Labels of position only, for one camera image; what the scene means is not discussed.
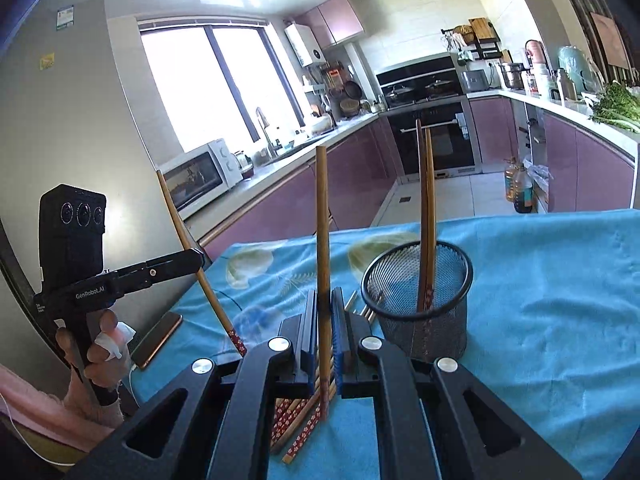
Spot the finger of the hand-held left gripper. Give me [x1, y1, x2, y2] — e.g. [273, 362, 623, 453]
[116, 247, 206, 294]

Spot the red-patterned wooden chopstick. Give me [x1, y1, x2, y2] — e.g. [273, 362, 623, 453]
[424, 128, 438, 311]
[315, 145, 331, 421]
[415, 119, 432, 313]
[156, 169, 249, 357]

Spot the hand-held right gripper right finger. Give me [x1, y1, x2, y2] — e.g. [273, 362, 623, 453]
[331, 287, 583, 480]

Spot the wooden cutting board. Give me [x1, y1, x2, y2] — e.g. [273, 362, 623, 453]
[469, 17, 496, 41]

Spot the black range hood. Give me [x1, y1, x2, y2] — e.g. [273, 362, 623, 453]
[375, 55, 464, 99]

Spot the pink base cabinets long run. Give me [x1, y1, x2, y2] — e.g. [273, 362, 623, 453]
[200, 115, 402, 262]

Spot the white water heater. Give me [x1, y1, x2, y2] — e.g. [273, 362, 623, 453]
[285, 23, 324, 67]

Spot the mint green appliance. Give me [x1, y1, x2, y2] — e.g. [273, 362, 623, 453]
[558, 46, 591, 94]

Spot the smartphone with gold edge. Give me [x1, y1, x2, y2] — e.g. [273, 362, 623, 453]
[131, 311, 184, 371]

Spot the pink wall cabinet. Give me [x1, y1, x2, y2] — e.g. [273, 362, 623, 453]
[295, 0, 366, 50]

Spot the clear plastic bag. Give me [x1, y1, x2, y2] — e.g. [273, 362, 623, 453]
[525, 160, 551, 196]

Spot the stainless steel flask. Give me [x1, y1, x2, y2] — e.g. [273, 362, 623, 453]
[556, 70, 576, 102]

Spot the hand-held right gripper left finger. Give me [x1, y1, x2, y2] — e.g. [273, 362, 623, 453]
[65, 290, 321, 480]

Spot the silver countertop appliance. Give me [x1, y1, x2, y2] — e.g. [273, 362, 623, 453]
[461, 70, 490, 94]

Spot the black wall rack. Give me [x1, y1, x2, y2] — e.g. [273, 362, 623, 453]
[441, 17, 504, 61]

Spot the bunch of leafy greens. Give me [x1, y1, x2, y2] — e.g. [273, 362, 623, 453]
[590, 82, 640, 134]

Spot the kitchen window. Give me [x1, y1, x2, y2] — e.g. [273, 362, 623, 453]
[137, 17, 307, 154]

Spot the yellow cooking oil bottle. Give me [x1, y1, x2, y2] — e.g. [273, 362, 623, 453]
[504, 157, 524, 204]

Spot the white microwave oven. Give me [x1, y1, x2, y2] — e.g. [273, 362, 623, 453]
[159, 139, 244, 221]

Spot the bunch of wooden chopsticks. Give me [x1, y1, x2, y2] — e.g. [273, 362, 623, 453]
[270, 294, 377, 465]

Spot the black mesh holder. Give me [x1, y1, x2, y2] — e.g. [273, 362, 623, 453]
[361, 240, 474, 362]

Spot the dark sauce bottle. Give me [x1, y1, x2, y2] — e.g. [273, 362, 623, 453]
[512, 162, 536, 215]

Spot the person's left forearm pink sleeve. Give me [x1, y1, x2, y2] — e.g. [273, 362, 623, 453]
[0, 362, 118, 453]

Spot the steel kitchen faucet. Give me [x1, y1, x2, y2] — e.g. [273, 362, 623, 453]
[255, 107, 276, 159]

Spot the stainless steel stockpot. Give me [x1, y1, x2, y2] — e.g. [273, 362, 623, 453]
[500, 61, 526, 90]

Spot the person's left hand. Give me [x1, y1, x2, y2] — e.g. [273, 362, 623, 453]
[54, 309, 137, 429]

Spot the pink thermos jug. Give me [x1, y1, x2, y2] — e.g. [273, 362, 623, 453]
[525, 40, 549, 69]

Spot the built-in black oven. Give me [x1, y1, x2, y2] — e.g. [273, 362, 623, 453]
[387, 97, 476, 176]

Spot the blue floral tablecloth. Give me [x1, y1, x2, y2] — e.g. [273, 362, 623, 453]
[120, 208, 640, 480]

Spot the pink base cabinets short run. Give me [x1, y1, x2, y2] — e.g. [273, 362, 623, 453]
[470, 95, 637, 214]

